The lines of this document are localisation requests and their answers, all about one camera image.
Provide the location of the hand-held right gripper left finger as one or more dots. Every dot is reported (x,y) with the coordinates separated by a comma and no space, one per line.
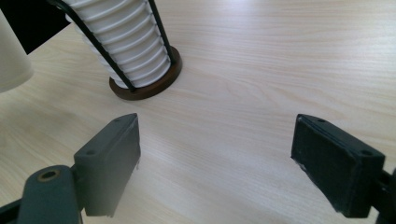
(109,165)

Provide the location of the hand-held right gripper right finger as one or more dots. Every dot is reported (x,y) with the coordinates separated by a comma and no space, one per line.
(333,168)

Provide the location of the stack of white cups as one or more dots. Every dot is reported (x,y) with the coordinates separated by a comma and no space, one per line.
(127,40)

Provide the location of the white paper cup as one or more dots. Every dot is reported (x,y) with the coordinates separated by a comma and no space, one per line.
(12,62)

